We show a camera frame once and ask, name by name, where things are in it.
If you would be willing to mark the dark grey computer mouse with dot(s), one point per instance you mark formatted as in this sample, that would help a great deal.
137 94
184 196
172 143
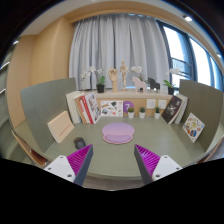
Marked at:
79 143

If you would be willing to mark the wooden mannequin figure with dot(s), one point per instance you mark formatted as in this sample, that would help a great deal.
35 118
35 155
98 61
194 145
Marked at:
124 70

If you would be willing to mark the white book spine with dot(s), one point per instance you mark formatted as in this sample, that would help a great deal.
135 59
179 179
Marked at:
72 106

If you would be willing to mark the small potted plant middle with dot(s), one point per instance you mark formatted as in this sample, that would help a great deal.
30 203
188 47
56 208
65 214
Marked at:
142 112

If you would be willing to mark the beige leaning box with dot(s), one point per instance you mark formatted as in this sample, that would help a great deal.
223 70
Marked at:
60 126

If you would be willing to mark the grey curtain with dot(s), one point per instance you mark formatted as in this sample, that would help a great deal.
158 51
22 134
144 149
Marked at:
110 41

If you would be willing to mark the red white leaning book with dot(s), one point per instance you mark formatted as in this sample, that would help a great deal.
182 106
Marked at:
91 107

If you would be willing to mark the white orchid black pot left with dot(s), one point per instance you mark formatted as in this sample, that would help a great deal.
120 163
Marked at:
100 78

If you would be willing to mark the colourful sticker book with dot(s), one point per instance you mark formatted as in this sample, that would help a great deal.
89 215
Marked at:
193 127

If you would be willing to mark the purple number seven sign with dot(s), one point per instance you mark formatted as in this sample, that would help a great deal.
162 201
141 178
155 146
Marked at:
127 105

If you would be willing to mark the illustrated white card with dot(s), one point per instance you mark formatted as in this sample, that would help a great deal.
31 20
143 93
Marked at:
111 108

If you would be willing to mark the purple round mouse pad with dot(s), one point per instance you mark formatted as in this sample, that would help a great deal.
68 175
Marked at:
118 133

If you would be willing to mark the grey left partition panel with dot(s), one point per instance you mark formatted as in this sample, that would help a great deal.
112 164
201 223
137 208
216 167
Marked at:
42 103

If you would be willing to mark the small potted plant left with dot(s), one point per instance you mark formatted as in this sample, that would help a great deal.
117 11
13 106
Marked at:
131 113

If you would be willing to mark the white book behind black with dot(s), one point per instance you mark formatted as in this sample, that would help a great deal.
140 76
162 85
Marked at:
182 108

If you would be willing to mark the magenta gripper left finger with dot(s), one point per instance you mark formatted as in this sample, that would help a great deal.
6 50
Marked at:
73 167

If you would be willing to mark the grey right partition panel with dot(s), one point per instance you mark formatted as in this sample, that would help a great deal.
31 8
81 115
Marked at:
206 103

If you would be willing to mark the small potted plant right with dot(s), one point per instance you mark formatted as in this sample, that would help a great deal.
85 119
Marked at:
157 112

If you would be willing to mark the pink toy horse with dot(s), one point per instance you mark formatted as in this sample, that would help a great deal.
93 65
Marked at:
139 84

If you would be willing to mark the wooden shelf riser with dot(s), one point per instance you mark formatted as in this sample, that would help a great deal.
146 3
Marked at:
149 100

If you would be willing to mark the grey partition panel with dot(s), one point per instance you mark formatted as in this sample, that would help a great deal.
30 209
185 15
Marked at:
206 103
42 103

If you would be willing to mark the black leaning book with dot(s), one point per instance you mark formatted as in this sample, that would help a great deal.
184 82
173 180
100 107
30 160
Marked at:
172 109

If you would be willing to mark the wooden hand model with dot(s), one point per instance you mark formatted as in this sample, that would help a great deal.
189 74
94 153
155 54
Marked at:
113 75

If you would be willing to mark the white orchid black pot right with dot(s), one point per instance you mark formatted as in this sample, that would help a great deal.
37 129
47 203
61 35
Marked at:
169 84

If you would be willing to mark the black toy horse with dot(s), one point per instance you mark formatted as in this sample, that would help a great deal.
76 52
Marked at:
153 84

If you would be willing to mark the small potted plant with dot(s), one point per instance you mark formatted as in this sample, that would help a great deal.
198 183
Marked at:
131 113
157 112
142 112

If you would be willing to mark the white orchid middle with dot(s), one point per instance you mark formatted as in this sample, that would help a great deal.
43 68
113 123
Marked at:
138 70

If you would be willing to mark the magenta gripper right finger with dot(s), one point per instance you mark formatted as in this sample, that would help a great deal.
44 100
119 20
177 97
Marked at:
152 166

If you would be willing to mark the wooden chair left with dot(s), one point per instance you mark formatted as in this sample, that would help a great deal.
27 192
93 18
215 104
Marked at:
36 158

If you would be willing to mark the white orchid black pot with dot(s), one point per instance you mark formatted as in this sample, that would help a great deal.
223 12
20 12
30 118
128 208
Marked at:
100 78
169 84

